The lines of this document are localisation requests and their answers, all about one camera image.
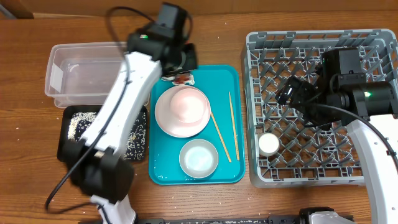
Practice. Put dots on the grey dishwasher rack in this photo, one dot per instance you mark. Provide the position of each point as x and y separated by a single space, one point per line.
307 155

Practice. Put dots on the white cup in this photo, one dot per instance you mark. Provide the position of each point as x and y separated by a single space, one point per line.
268 144

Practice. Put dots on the teal serving tray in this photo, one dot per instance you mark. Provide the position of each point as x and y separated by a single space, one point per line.
215 81

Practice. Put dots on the red snack wrapper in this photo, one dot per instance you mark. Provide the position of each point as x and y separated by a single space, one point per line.
182 79

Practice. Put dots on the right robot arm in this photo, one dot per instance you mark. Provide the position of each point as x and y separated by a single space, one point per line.
343 93

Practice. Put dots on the black tray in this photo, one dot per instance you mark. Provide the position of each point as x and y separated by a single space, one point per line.
67 115

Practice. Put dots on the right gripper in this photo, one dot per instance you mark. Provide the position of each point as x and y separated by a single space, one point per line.
324 120

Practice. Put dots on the left wooden chopstick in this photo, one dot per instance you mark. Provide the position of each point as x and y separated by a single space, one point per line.
221 138

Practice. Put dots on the clear plastic bin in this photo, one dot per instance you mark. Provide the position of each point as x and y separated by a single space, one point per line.
82 74

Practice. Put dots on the pink bowl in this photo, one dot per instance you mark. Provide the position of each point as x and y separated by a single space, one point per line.
188 105

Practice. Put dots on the wooden chopstick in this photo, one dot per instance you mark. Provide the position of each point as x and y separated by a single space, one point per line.
221 138
234 127

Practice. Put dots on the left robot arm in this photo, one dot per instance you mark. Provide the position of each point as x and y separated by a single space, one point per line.
95 163

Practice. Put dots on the rice and food scraps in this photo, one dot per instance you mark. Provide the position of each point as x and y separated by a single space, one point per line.
136 143

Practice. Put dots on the right wooden chopstick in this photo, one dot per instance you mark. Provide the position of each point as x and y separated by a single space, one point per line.
234 127

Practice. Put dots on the crumpled white napkin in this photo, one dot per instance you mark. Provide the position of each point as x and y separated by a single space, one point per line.
169 79

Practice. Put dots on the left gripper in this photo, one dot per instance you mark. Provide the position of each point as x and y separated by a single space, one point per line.
188 61

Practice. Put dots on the pink plate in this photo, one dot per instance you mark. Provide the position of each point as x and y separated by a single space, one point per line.
170 124

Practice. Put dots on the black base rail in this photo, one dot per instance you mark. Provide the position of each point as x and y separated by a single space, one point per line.
305 216

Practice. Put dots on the grey bowl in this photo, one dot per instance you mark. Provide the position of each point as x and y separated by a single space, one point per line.
198 158

